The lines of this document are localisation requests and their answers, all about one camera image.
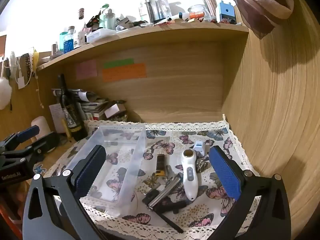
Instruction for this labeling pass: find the orange sticky note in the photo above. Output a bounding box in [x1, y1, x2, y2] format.
[102, 63, 147, 83]

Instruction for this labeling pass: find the white pompom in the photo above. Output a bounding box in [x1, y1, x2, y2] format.
[0, 76, 12, 110]

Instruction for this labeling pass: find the green sticky note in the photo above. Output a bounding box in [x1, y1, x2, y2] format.
[103, 58, 135, 69]

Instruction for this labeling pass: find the black handled tool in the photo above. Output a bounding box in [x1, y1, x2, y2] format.
[142, 189, 187, 214]

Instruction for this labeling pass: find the butterfly printed lace cloth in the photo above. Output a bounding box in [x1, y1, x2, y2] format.
[41, 115, 260, 235]

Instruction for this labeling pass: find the clear plastic storage container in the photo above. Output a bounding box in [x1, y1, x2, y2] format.
[65, 125, 147, 204]

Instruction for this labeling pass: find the glass jar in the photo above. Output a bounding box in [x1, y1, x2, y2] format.
[187, 4, 208, 20]

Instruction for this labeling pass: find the brown hanging bag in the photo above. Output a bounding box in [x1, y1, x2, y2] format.
[224, 0, 294, 39]

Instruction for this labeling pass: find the white handheld facial massager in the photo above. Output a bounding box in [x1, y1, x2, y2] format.
[180, 149, 199, 201]

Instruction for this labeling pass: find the white charger with cable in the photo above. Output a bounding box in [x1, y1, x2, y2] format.
[9, 51, 26, 90]

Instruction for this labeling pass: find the white marker pen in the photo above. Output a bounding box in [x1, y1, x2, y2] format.
[166, 12, 190, 22]

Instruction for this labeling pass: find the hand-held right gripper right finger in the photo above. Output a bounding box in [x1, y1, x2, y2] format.
[207, 145, 292, 240]

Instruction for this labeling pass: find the white mug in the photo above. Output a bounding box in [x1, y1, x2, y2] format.
[76, 31, 87, 47]

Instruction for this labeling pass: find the white cylinder roll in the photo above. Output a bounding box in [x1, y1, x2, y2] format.
[31, 116, 51, 140]

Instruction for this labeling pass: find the blue box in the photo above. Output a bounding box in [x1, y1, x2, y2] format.
[219, 1, 237, 24]

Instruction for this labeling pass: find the thin black stick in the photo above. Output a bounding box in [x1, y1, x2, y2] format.
[160, 212, 184, 234]

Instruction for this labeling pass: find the tall clear jar of sticks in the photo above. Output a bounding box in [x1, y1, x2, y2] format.
[202, 0, 218, 21]

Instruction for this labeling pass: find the teal bottle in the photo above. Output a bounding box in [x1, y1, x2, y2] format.
[59, 32, 68, 54]

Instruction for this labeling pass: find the small white box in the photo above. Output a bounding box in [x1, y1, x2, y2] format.
[193, 142, 206, 158]

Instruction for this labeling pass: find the stack of books and magazines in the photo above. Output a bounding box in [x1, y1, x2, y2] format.
[51, 87, 128, 122]

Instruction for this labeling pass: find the cardboard box with white label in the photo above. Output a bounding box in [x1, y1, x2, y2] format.
[104, 102, 127, 119]

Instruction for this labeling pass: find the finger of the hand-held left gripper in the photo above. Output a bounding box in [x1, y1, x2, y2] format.
[5, 132, 61, 164]
[0, 126, 40, 151]

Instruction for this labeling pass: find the white paper note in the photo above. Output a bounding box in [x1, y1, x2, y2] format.
[49, 104, 67, 133]

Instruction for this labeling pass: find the patterned ribbon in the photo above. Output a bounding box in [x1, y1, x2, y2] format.
[20, 52, 34, 85]

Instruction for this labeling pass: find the yellow black folding knife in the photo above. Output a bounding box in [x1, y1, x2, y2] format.
[154, 154, 175, 184]

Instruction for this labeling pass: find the yellow pencil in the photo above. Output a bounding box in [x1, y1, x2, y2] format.
[61, 119, 72, 139]

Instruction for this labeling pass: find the green glass bottle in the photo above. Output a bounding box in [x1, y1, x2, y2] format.
[99, 4, 110, 29]
[104, 9, 116, 30]

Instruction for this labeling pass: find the orange red fabric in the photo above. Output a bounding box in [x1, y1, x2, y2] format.
[0, 192, 23, 240]

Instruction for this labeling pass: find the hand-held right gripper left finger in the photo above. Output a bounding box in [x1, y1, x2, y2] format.
[22, 144, 108, 240]

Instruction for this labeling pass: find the white bead string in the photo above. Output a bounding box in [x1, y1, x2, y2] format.
[36, 72, 44, 109]

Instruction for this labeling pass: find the white plastic tray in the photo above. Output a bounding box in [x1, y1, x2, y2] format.
[86, 28, 117, 44]

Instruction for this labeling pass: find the blue beaded jar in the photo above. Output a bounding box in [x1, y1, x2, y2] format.
[64, 26, 76, 53]

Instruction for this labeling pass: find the dark wine bottle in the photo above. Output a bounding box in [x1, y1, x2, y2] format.
[57, 74, 88, 142]

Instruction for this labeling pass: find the pink sticky note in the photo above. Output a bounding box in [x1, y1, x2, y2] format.
[76, 60, 98, 80]

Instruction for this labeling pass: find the silver metal bar tool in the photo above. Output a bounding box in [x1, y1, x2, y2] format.
[147, 176, 184, 209]

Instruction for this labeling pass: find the clear plastic package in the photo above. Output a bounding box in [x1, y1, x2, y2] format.
[145, 0, 173, 23]

